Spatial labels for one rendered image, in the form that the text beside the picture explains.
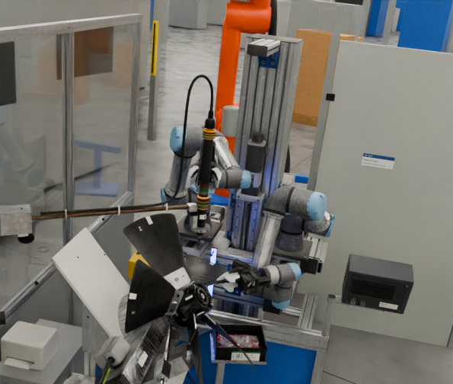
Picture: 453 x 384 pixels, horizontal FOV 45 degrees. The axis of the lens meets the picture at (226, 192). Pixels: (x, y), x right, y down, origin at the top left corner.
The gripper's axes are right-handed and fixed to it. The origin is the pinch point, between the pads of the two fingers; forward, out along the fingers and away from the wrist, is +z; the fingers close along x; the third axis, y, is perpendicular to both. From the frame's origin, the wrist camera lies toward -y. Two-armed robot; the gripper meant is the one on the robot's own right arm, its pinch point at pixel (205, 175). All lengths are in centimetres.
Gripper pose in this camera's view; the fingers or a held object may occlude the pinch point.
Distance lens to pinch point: 188.9
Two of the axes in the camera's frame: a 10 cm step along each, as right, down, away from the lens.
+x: -9.9, -1.0, -0.2
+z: -0.2, 3.6, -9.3
